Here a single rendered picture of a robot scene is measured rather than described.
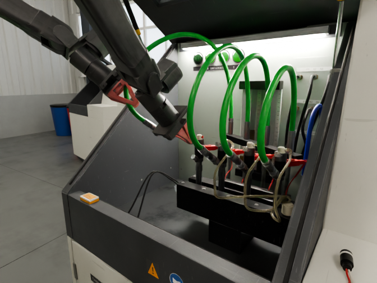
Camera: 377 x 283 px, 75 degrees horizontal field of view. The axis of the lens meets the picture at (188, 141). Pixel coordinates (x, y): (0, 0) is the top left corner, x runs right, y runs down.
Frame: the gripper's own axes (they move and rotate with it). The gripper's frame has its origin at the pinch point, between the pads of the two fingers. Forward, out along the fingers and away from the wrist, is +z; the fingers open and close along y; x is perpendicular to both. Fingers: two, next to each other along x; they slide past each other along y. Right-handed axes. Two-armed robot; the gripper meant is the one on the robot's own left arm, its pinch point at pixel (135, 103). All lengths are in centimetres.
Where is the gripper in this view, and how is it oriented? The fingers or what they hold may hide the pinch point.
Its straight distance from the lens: 70.4
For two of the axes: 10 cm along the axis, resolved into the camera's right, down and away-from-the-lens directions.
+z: 7.6, 6.3, 1.7
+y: -2.2, 0.0, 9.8
